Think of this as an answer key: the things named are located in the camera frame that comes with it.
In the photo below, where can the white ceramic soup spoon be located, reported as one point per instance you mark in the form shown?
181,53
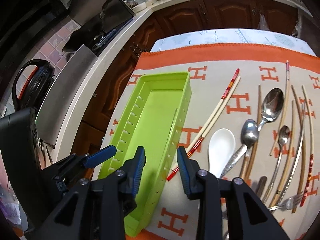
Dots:
220,149

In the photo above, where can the green plastic utensil tray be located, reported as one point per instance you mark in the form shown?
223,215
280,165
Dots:
153,118

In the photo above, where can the brown bamboo chopstick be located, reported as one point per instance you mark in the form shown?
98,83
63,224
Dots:
298,142

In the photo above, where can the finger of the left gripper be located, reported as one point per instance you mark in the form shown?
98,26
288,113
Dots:
100,157

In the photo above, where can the large steel tablespoon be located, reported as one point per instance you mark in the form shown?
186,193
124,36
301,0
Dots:
271,107

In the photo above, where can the dark wooden chopstick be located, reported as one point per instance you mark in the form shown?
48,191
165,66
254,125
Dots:
253,139

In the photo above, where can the steel soup spoon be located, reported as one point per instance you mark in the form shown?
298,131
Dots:
261,185

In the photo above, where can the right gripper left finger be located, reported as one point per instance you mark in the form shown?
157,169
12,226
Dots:
96,209

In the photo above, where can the steel spoon textured handle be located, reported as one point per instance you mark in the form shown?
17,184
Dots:
244,136

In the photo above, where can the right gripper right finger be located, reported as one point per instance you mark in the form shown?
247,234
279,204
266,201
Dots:
247,216

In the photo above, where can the red-patterned chopstick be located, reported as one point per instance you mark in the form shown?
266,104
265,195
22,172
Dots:
205,129

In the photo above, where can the steel fork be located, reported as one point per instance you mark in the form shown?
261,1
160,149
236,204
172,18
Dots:
288,204

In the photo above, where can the orange H-pattern cloth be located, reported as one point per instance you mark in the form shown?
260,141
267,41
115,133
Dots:
211,67

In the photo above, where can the small steel teaspoon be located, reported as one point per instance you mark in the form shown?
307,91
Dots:
283,137

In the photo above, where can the pink-tipped bamboo chopstick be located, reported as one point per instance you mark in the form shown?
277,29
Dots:
283,112

